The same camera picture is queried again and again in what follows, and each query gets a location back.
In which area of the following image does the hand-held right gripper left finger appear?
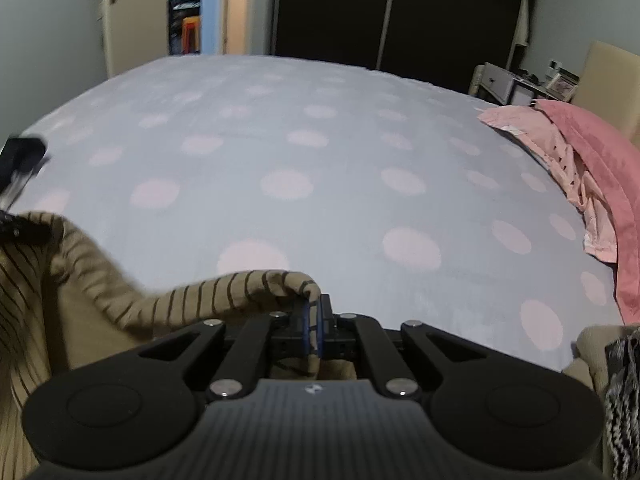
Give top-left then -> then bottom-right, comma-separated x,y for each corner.
137,297 -> 312,398

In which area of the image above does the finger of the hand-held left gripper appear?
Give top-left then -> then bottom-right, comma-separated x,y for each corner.
0,136 -> 51,206
0,212 -> 51,246

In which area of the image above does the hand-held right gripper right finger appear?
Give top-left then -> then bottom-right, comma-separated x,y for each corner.
312,294 -> 488,398

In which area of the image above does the brown striped shirt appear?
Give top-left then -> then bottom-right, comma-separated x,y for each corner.
0,211 -> 357,480

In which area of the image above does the bed with dotted sheet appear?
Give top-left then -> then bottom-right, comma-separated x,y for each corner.
0,54 -> 626,376

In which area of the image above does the white room door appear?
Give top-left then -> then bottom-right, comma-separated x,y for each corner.
102,0 -> 171,78

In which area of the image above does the orange stool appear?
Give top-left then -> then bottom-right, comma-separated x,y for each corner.
181,16 -> 202,56

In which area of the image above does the beige inner door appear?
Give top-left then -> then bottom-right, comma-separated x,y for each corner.
222,0 -> 251,56

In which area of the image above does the beige folded garment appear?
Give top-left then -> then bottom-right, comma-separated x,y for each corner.
562,325 -> 640,480

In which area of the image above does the light pink garment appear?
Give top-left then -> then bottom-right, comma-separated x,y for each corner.
476,105 -> 621,263

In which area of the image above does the white nightstand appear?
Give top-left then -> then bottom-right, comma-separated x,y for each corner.
470,62 -> 581,106

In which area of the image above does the dark patterned garment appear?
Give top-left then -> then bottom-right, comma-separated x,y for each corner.
602,327 -> 640,480

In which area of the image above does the black wardrobe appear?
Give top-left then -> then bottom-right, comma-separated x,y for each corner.
270,0 -> 543,93

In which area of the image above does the pink blanket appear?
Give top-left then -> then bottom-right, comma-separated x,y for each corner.
535,99 -> 640,325

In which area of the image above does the beige headboard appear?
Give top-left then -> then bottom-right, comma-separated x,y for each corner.
575,40 -> 640,141

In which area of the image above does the picture frame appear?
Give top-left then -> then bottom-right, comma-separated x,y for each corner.
547,72 -> 578,101

